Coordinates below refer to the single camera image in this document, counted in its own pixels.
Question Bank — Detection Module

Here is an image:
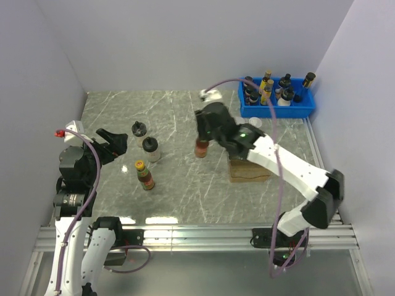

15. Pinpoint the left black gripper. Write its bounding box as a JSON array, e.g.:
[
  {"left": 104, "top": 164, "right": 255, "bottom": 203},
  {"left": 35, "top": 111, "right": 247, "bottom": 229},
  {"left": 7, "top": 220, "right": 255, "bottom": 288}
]
[{"left": 77, "top": 128, "right": 127, "bottom": 184}]

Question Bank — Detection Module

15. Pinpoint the red sauce bottle yellow cap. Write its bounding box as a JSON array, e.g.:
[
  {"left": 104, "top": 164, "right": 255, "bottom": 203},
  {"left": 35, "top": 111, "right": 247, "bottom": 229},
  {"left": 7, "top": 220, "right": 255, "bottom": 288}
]
[{"left": 194, "top": 138, "right": 209, "bottom": 158}]

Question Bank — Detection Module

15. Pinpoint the black cap shaker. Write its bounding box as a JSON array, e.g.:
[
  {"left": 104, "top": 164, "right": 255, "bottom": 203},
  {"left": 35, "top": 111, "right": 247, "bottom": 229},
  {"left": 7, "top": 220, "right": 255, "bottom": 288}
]
[
  {"left": 142, "top": 137, "right": 160, "bottom": 163},
  {"left": 131, "top": 121, "right": 148, "bottom": 147}
]

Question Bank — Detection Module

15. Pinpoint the black cap shaker front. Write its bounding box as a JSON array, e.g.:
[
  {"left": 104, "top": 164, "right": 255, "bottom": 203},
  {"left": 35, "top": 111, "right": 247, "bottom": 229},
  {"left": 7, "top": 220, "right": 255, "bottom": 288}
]
[{"left": 142, "top": 137, "right": 160, "bottom": 163}]

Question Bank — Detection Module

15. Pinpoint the red sauce bottle front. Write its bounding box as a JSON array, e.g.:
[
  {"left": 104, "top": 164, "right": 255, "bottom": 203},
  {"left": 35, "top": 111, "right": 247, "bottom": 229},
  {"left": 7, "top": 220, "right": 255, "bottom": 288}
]
[{"left": 135, "top": 160, "right": 155, "bottom": 191}]

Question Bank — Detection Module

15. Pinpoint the silver lid jar blue label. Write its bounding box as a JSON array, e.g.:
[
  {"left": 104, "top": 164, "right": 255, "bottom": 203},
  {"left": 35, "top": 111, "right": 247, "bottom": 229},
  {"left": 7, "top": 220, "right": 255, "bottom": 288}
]
[{"left": 235, "top": 117, "right": 245, "bottom": 125}]

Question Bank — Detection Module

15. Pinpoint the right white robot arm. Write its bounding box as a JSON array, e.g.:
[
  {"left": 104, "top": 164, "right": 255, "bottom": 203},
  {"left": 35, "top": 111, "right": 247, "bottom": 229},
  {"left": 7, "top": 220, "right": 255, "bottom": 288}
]
[{"left": 195, "top": 102, "right": 345, "bottom": 246}]

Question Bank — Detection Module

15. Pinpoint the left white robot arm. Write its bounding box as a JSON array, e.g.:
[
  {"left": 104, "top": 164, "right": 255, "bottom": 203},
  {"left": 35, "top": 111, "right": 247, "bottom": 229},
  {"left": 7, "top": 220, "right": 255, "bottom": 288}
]
[{"left": 45, "top": 125, "right": 128, "bottom": 295}]

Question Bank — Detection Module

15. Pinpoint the wooden tiered rack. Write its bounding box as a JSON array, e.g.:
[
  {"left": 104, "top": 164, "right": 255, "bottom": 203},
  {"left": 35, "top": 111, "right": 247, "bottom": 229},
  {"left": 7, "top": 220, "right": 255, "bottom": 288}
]
[{"left": 228, "top": 159, "right": 272, "bottom": 183}]

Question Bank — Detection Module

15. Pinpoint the dark bottle front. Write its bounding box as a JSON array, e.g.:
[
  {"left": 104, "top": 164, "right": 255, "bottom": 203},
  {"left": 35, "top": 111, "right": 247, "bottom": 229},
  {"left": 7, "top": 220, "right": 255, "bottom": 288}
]
[{"left": 249, "top": 91, "right": 260, "bottom": 105}]

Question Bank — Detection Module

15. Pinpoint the dark bottle middle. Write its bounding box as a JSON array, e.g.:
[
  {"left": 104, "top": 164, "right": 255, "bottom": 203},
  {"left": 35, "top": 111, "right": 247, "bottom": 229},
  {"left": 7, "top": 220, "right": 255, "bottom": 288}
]
[{"left": 244, "top": 86, "right": 255, "bottom": 99}]

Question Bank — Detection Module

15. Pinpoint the blue plastic bin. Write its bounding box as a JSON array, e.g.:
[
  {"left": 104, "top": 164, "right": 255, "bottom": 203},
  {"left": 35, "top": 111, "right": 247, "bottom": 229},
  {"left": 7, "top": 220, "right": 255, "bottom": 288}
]
[{"left": 238, "top": 82, "right": 316, "bottom": 118}]

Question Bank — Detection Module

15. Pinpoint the yellow label bottle front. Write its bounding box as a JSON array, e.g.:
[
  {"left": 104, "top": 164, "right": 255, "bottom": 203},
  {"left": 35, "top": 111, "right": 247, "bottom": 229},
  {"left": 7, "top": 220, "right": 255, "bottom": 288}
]
[{"left": 260, "top": 79, "right": 274, "bottom": 105}]

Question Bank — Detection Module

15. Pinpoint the yellow label bottle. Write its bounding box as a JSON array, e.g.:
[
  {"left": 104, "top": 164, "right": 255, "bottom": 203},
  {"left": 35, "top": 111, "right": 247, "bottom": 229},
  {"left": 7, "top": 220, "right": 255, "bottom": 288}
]
[
  {"left": 260, "top": 79, "right": 274, "bottom": 105},
  {"left": 259, "top": 70, "right": 272, "bottom": 94}
]

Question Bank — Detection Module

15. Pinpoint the yellow label bottle rear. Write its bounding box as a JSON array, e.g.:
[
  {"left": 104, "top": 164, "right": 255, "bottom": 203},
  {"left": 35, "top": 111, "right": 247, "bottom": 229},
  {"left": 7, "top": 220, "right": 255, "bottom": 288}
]
[{"left": 259, "top": 70, "right": 272, "bottom": 94}]

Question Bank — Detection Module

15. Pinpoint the black cap white bottle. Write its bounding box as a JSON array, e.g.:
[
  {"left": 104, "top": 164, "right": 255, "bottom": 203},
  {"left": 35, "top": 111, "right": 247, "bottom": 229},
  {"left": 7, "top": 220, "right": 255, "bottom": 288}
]
[{"left": 277, "top": 86, "right": 295, "bottom": 107}]

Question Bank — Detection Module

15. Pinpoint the black cap bottle rear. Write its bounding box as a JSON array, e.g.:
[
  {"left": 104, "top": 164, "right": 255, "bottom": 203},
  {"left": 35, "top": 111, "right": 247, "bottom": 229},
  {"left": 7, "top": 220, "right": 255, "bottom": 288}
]
[{"left": 278, "top": 73, "right": 291, "bottom": 89}]

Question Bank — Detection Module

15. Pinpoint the leaning black yellow bottle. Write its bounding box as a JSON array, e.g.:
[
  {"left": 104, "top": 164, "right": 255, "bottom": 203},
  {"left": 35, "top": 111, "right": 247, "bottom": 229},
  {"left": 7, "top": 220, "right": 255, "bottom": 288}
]
[{"left": 293, "top": 72, "right": 316, "bottom": 103}]

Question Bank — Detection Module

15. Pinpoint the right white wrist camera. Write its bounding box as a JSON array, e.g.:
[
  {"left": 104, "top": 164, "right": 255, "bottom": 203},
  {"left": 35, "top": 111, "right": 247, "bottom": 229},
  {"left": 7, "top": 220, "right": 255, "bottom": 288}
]
[{"left": 199, "top": 89, "right": 222, "bottom": 104}]

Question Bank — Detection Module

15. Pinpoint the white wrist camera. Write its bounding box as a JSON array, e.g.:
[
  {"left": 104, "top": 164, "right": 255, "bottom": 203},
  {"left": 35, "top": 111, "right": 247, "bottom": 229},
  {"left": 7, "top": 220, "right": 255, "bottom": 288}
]
[
  {"left": 54, "top": 120, "right": 85, "bottom": 146},
  {"left": 199, "top": 89, "right": 222, "bottom": 104}
]

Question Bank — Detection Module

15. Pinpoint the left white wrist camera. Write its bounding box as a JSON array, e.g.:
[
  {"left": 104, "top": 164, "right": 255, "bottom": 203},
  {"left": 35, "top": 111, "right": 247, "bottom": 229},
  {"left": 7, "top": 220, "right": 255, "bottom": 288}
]
[{"left": 54, "top": 120, "right": 85, "bottom": 146}]

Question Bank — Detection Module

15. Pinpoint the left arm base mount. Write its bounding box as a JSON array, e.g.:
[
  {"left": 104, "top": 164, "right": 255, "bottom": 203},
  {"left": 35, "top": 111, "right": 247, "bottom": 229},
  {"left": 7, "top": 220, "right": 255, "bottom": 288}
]
[{"left": 104, "top": 229, "right": 144, "bottom": 266}]

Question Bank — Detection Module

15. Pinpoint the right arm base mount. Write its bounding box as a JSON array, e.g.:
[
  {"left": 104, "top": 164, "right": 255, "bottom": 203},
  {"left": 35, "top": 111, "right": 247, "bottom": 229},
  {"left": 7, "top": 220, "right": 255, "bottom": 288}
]
[{"left": 250, "top": 228, "right": 304, "bottom": 267}]

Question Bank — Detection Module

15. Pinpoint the aluminium frame rail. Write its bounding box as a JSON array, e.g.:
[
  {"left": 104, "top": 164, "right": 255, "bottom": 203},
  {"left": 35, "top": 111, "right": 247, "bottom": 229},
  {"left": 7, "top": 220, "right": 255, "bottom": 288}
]
[{"left": 18, "top": 197, "right": 374, "bottom": 296}]

